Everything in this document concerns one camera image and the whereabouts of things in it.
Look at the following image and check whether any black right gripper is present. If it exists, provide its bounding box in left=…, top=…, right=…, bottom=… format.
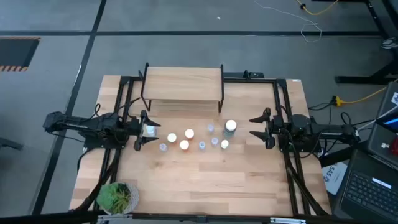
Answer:
left=248, top=107, right=282, bottom=150

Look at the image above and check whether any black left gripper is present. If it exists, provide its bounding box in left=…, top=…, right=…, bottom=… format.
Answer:
left=129, top=109, right=162, bottom=152

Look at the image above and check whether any large green-label gummies bottle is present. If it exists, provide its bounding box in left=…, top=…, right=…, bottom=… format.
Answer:
left=222, top=119, right=238, bottom=138

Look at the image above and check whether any green plant in white pot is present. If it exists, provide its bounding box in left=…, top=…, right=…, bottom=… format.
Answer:
left=96, top=182, right=140, bottom=216

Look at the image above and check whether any white printed paper sheet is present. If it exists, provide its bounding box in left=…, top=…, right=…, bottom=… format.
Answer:
left=322, top=161, right=348, bottom=196

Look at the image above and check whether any grey laptop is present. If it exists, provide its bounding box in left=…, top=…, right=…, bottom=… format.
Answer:
left=366, top=81, right=398, bottom=171

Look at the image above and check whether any black laptop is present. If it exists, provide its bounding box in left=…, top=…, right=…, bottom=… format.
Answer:
left=338, top=149, right=398, bottom=223

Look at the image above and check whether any dark chair base leg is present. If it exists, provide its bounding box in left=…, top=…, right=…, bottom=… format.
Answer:
left=0, top=136, right=24, bottom=152

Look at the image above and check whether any grey sneaker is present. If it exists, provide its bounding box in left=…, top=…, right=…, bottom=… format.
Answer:
left=381, top=36, right=398, bottom=50

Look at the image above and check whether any black hazard-striped floor hatch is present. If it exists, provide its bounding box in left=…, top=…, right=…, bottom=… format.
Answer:
left=0, top=36, right=41, bottom=72

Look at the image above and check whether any black aluminium rig frame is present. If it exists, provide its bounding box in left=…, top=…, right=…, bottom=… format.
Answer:
left=70, top=70, right=332, bottom=224

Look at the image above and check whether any black floor cable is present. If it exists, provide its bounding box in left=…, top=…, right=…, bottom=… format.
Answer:
left=307, top=101, right=379, bottom=133

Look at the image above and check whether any wooden shelf with black frame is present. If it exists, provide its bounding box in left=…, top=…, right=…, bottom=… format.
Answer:
left=138, top=62, right=225, bottom=114

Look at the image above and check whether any yellow extension cable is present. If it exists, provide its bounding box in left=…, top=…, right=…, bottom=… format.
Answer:
left=331, top=79, right=398, bottom=107

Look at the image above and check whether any black desk leg frame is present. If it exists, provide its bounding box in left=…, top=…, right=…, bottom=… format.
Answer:
left=335, top=0, right=398, bottom=85

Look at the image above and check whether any thin white cable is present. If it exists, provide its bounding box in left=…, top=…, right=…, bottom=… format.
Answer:
left=253, top=0, right=323, bottom=44

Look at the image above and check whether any yellow cable with black plug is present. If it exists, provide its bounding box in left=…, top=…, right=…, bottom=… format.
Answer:
left=295, top=0, right=340, bottom=16

